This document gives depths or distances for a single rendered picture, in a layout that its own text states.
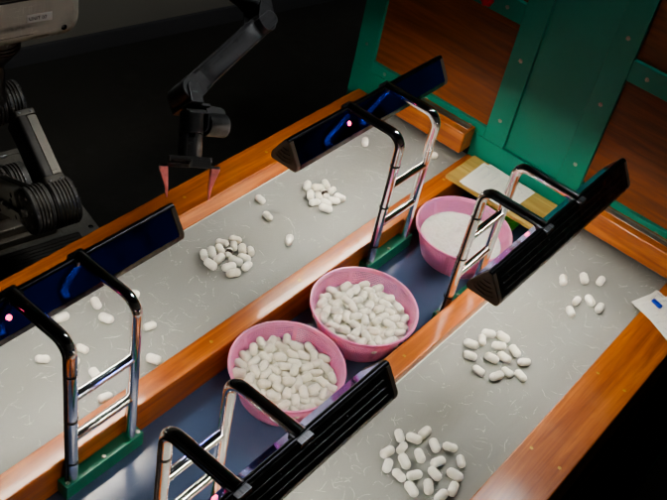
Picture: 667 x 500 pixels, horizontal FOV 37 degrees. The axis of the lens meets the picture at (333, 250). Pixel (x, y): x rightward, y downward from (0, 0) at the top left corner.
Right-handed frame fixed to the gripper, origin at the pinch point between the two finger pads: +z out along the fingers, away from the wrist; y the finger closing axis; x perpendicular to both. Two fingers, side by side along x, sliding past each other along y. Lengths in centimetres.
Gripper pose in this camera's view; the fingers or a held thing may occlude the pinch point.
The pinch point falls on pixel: (188, 194)
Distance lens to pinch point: 236.7
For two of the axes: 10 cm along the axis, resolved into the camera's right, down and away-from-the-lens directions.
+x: 2.0, 0.6, -9.8
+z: -0.6, 10.0, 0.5
